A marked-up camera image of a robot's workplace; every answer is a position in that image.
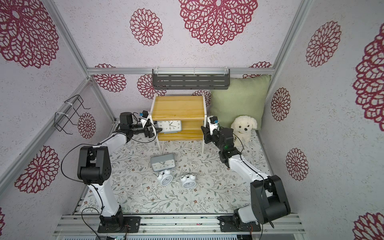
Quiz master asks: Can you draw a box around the green cushion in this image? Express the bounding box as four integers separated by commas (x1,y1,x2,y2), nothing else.
210,75,271,130

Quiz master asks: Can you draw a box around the white plush dog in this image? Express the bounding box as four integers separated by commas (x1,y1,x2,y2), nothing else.
231,116,258,148

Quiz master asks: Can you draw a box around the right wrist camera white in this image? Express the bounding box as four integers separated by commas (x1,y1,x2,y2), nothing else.
208,116,219,136

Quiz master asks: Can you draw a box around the yellow wooden two-tier shelf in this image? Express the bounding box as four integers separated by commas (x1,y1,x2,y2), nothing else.
150,95,207,153

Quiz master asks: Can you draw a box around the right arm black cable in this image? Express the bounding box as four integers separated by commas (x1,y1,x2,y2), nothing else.
232,131,271,196

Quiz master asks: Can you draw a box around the white twin-bell alarm clock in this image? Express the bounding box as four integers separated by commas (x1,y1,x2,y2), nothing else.
180,174,197,189
157,170,174,186

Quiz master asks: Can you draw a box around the grey square alarm clock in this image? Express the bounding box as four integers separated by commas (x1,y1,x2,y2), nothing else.
157,120,182,134
150,154,176,172

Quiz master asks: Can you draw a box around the black wire wall rack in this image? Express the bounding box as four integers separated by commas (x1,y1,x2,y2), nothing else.
53,94,90,135

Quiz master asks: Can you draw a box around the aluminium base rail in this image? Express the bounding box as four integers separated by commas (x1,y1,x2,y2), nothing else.
53,214,306,239

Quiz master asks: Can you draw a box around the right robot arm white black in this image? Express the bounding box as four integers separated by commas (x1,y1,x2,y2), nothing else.
201,127,291,231

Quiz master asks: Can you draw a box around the grey metal wall shelf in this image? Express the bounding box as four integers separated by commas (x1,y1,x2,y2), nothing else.
152,69,230,90

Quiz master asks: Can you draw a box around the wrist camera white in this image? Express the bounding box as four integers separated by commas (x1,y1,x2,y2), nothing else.
208,116,219,136
139,111,151,128

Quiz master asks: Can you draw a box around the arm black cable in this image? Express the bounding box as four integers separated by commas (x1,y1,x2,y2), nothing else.
60,112,160,240
232,131,271,196

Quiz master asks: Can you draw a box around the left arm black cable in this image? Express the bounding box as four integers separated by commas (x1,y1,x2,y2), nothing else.
60,112,160,240

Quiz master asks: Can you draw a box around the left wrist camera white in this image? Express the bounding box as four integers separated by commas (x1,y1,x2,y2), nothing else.
139,111,151,128

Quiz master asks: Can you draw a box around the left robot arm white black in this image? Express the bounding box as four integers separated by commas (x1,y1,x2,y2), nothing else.
77,111,162,233

